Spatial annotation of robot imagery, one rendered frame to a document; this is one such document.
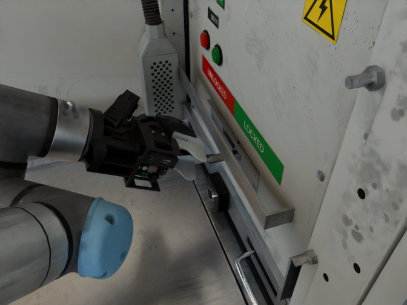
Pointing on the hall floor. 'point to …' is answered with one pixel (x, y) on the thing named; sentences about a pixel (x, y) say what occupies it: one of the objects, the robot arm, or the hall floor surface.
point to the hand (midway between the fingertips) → (203, 152)
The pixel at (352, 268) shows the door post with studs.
